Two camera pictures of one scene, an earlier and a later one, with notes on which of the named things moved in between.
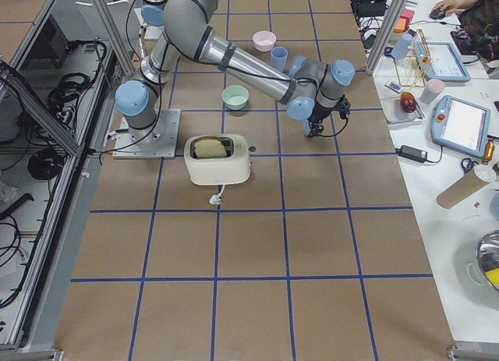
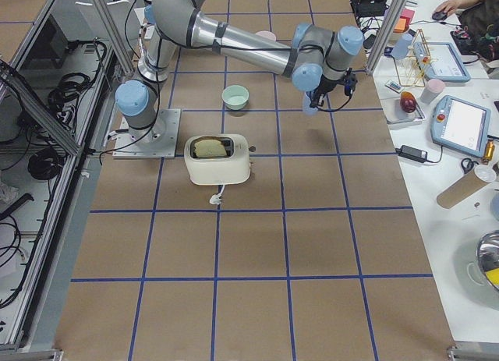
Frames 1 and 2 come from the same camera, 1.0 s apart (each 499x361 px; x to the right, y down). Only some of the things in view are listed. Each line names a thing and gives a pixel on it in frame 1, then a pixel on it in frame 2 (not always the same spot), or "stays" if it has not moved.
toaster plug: [217, 198] stays
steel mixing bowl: [487, 253] stays
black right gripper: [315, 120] → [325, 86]
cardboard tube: [465, 185] stays
